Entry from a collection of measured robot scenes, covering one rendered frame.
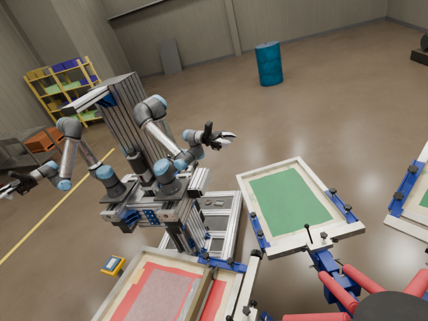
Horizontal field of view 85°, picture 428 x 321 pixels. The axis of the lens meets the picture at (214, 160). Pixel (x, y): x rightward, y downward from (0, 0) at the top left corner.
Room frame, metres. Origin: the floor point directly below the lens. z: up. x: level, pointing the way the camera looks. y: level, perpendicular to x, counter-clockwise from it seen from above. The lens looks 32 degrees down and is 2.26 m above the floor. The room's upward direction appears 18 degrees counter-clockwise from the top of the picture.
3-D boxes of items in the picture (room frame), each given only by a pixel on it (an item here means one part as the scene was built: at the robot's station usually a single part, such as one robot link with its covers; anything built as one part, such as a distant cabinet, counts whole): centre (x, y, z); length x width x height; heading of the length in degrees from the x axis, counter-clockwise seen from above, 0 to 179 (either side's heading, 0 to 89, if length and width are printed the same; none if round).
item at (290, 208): (1.11, -0.42, 1.05); 1.08 x 0.61 x 0.23; 178
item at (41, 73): (8.36, 3.74, 1.04); 2.26 x 0.61 x 2.09; 67
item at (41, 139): (7.52, 4.87, 0.20); 1.13 x 0.82 x 0.39; 157
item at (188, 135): (1.30, 0.08, 1.65); 0.11 x 0.08 x 0.09; 43
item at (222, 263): (0.87, 0.16, 0.98); 0.30 x 0.05 x 0.07; 58
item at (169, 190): (1.40, 0.36, 1.31); 0.15 x 0.15 x 0.10
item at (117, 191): (1.59, 0.81, 1.31); 0.15 x 0.15 x 0.10
